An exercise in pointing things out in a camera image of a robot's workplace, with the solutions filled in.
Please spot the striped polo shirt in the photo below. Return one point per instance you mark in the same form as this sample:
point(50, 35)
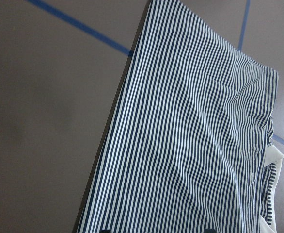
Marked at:
point(189, 146)

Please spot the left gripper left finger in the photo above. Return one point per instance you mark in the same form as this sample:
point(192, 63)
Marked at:
point(105, 230)

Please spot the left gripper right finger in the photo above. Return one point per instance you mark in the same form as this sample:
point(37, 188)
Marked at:
point(209, 230)

